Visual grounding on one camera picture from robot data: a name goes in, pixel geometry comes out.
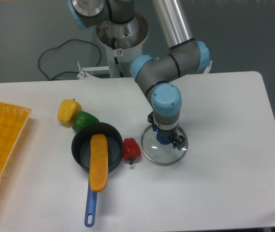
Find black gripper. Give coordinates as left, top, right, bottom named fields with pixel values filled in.
left=147, top=112, right=185, bottom=149

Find glass pot lid blue knob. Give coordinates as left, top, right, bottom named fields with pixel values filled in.
left=141, top=125, right=188, bottom=166

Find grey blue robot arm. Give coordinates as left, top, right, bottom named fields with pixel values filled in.
left=68, top=0, right=210, bottom=149

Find red bell pepper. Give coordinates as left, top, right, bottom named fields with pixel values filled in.
left=122, top=138, right=141, bottom=165

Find long orange bread loaf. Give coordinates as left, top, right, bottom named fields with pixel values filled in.
left=89, top=134, right=108, bottom=193

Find green bell pepper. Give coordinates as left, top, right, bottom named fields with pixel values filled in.
left=72, top=111, right=100, bottom=132

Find yellow bell pepper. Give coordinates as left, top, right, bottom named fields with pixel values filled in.
left=58, top=99, right=82, bottom=126

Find dark pot blue handle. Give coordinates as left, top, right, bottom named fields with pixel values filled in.
left=71, top=122, right=123, bottom=227

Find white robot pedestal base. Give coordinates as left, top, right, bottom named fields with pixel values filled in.
left=76, top=13, right=149, bottom=80

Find black cable on floor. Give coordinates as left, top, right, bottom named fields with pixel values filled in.
left=38, top=39, right=102, bottom=81

